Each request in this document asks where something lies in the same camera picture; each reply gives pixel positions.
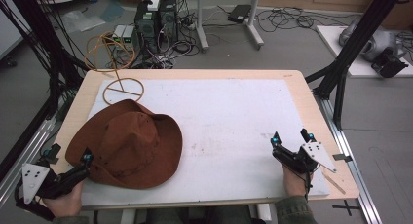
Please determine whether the small white box device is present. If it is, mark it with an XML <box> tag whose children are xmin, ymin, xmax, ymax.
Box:
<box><xmin>121</xmin><ymin>24</ymin><xmax>135</xmax><ymax>52</ymax></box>
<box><xmin>111</xmin><ymin>23</ymin><xmax>127</xmax><ymax>45</ymax></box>

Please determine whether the clear plastic sheet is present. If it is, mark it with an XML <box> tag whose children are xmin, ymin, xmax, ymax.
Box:
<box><xmin>59</xmin><ymin>8</ymin><xmax>106</xmax><ymax>34</ymax></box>

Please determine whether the black computer tower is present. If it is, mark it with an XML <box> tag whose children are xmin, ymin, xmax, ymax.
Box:
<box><xmin>133</xmin><ymin>0</ymin><xmax>161</xmax><ymax>55</ymax></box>
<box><xmin>158</xmin><ymin>0</ymin><xmax>179</xmax><ymax>45</ymax></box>

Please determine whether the person's right hand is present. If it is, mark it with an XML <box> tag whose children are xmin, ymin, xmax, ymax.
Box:
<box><xmin>282</xmin><ymin>165</ymin><xmax>315</xmax><ymax>198</ymax></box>

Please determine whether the tangle of black cables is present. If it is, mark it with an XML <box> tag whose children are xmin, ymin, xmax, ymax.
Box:
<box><xmin>256</xmin><ymin>6</ymin><xmax>355</xmax><ymax>34</ymax></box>

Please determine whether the white device on tower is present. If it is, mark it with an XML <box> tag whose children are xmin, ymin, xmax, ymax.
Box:
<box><xmin>146</xmin><ymin>0</ymin><xmax>161</xmax><ymax>13</ymax></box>

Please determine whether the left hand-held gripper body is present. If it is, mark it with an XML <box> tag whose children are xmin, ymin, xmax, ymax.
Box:
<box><xmin>14</xmin><ymin>163</ymin><xmax>91</xmax><ymax>206</ymax></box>

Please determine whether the black flat box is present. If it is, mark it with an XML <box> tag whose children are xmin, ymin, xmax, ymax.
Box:
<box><xmin>227</xmin><ymin>3</ymin><xmax>252</xmax><ymax>24</ymax></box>

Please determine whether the aluminium rail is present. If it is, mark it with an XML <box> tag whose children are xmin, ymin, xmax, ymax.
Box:
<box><xmin>313</xmin><ymin>91</ymin><xmax>384</xmax><ymax>224</ymax></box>
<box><xmin>0</xmin><ymin>115</ymin><xmax>64</xmax><ymax>208</ymax></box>

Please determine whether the grey and black machine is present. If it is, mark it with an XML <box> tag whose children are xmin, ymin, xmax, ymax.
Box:
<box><xmin>338</xmin><ymin>19</ymin><xmax>410</xmax><ymax>79</ymax></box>

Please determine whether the person's left hand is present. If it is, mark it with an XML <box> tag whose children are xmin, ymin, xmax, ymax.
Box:
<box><xmin>41</xmin><ymin>179</ymin><xmax>86</xmax><ymax>218</ymax></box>

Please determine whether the white foam mat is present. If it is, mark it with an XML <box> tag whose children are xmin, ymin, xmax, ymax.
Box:
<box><xmin>81</xmin><ymin>78</ymin><xmax>331</xmax><ymax>208</ymax></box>

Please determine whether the golden wire hat stand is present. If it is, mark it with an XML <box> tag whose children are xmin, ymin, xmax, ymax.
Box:
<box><xmin>83</xmin><ymin>30</ymin><xmax>145</xmax><ymax>106</ymax></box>

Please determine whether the black metal frame post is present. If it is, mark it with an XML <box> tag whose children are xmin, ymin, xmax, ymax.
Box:
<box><xmin>304</xmin><ymin>0</ymin><xmax>407</xmax><ymax>131</ymax></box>
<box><xmin>0</xmin><ymin>0</ymin><xmax>91</xmax><ymax>183</ymax></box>

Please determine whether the brown felt hat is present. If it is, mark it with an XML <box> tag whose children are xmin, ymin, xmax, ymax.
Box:
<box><xmin>64</xmin><ymin>98</ymin><xmax>184</xmax><ymax>190</ymax></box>

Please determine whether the white platform board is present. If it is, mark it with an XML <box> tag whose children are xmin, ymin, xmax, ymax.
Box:
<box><xmin>315</xmin><ymin>24</ymin><xmax>413</xmax><ymax>79</ymax></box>

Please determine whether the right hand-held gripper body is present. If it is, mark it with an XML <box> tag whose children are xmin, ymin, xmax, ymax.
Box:
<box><xmin>272</xmin><ymin>140</ymin><xmax>338</xmax><ymax>175</ymax></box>

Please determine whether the black tape piece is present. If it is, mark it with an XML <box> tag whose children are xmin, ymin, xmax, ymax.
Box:
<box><xmin>331</xmin><ymin>153</ymin><xmax>354</xmax><ymax>164</ymax></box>

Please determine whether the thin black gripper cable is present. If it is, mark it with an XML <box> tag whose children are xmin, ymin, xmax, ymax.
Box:
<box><xmin>282</xmin><ymin>160</ymin><xmax>314</xmax><ymax>202</ymax></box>

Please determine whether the grey metal stand leg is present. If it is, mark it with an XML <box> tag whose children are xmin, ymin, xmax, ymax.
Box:
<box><xmin>194</xmin><ymin>0</ymin><xmax>210</xmax><ymax>54</ymax></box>
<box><xmin>244</xmin><ymin>0</ymin><xmax>266</xmax><ymax>52</ymax></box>

